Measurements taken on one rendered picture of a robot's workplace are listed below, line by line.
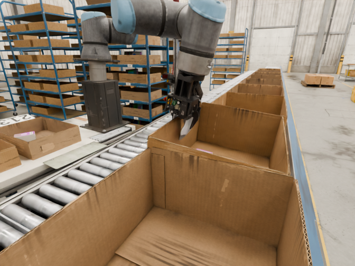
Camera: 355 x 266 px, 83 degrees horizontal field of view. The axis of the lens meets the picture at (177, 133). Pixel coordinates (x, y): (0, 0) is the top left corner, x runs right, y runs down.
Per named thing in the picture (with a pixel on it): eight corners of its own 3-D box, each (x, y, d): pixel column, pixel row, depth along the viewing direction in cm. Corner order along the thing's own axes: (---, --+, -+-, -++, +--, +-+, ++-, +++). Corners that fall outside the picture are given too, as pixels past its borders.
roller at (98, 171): (86, 168, 103) (84, 159, 101) (178, 197, 82) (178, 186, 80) (77, 173, 98) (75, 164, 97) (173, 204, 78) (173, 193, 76)
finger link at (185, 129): (171, 144, 60) (177, 116, 56) (180, 138, 65) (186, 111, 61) (181, 149, 59) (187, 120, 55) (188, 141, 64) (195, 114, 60)
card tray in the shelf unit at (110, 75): (89, 79, 258) (88, 72, 254) (107, 77, 283) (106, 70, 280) (113, 81, 241) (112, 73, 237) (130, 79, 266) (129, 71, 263)
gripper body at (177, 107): (162, 113, 56) (170, 69, 50) (176, 106, 63) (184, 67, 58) (187, 123, 54) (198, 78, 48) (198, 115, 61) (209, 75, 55)
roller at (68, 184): (63, 182, 92) (61, 172, 90) (162, 218, 71) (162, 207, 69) (52, 188, 87) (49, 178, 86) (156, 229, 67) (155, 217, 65)
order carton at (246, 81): (243, 96, 184) (245, 77, 177) (278, 100, 172) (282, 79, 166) (235, 106, 150) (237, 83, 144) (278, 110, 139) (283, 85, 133)
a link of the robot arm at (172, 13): (155, -2, 57) (171, -3, 48) (190, 5, 62) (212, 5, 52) (152, 35, 62) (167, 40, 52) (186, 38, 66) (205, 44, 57)
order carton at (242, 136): (196, 140, 85) (201, 101, 78) (270, 159, 74) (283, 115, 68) (144, 197, 51) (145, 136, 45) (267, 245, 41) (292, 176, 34)
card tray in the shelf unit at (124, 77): (119, 82, 240) (118, 73, 237) (135, 79, 265) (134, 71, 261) (146, 84, 222) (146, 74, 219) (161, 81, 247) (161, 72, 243)
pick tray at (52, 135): (45, 130, 140) (41, 116, 137) (82, 140, 123) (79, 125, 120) (-4, 145, 117) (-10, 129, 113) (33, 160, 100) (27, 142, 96)
